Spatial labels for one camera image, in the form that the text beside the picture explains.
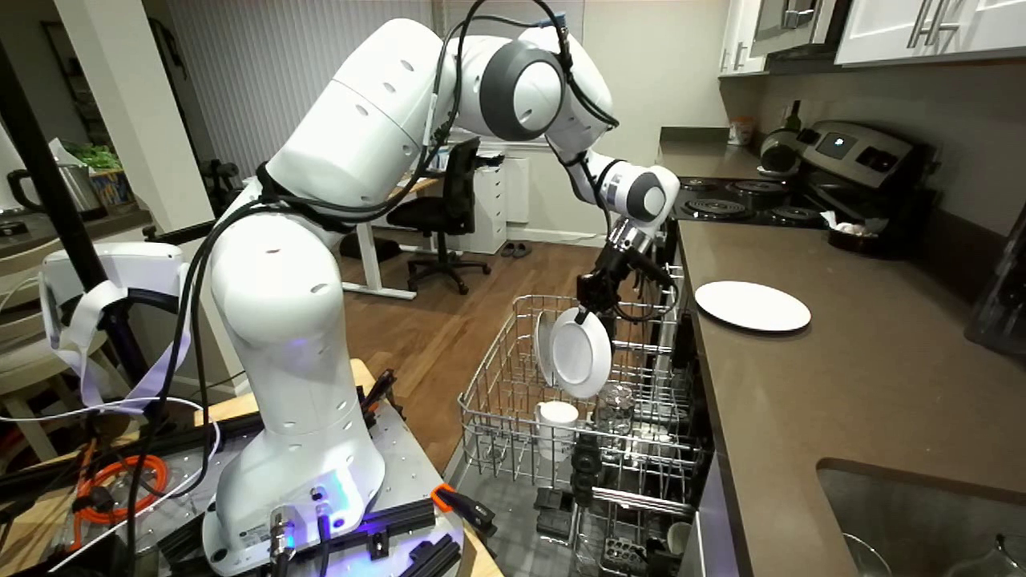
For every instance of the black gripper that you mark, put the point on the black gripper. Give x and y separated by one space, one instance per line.
598 290

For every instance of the white plate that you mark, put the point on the white plate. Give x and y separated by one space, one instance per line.
752 304
573 349

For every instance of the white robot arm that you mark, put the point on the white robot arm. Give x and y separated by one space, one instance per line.
315 470

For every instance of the white plate on counter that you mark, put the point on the white plate on counter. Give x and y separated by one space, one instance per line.
752 304

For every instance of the white mug in rack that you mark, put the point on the white mug in rack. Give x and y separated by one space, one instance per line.
557 427

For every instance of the black office chair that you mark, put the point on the black office chair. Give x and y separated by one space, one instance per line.
448 209

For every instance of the black tray with items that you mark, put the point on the black tray with items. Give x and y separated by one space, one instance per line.
871 238

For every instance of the white upper cabinet left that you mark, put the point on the white upper cabinet left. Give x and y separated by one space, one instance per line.
792 35

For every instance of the kitchen sink basin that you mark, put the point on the kitchen sink basin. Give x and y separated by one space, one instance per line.
921 527

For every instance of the wire dishwasher rack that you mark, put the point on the wire dishwasher rack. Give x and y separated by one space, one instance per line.
641 443

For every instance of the orange handled tool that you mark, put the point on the orange handled tool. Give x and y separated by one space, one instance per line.
473 512

